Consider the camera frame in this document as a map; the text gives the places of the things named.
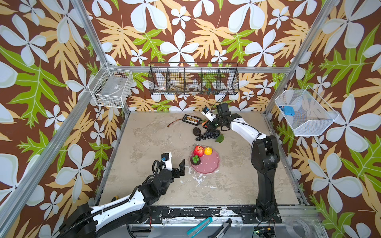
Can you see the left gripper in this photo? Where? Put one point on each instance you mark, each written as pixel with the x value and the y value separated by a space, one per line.
pixel 176 174

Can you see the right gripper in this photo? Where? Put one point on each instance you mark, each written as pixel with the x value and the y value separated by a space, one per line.
pixel 209 125

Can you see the yellow lemon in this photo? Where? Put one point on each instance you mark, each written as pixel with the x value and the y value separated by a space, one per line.
pixel 208 151

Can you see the red apple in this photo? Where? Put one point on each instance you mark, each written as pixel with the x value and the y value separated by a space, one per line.
pixel 198 151

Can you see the pink dotted plate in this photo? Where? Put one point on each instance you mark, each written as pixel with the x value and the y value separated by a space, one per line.
pixel 209 163

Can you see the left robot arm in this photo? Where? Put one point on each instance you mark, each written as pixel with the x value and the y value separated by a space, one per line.
pixel 92 222

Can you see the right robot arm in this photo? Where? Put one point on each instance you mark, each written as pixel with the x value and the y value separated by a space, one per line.
pixel 264 157

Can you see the green leaf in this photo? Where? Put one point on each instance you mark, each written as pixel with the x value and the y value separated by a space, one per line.
pixel 220 138

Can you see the dark grape bunch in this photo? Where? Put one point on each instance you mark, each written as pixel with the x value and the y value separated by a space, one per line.
pixel 208 135

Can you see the black tray with items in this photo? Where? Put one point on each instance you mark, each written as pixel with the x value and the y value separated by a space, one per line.
pixel 193 120

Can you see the dark avocado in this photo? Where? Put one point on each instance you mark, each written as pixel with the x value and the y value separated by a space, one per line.
pixel 196 132

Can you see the blue object in basket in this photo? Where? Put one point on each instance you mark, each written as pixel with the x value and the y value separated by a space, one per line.
pixel 288 110

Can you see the teal utility knife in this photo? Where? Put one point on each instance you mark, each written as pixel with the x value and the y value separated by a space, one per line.
pixel 197 229

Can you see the black grey tool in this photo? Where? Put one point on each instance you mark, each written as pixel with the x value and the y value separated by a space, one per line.
pixel 221 231

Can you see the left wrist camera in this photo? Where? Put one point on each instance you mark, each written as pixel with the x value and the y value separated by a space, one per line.
pixel 166 161

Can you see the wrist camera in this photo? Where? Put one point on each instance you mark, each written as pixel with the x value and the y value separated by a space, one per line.
pixel 207 112
pixel 166 161

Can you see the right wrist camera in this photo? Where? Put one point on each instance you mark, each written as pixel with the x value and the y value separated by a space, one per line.
pixel 207 112

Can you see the black wire basket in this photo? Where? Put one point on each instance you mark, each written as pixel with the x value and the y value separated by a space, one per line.
pixel 207 78

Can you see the white wire basket right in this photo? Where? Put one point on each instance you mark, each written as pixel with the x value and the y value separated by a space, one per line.
pixel 313 114

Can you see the white wire basket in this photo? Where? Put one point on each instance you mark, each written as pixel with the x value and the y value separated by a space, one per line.
pixel 111 86
pixel 313 114

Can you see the white wire basket left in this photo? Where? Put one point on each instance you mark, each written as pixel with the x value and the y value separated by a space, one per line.
pixel 111 86

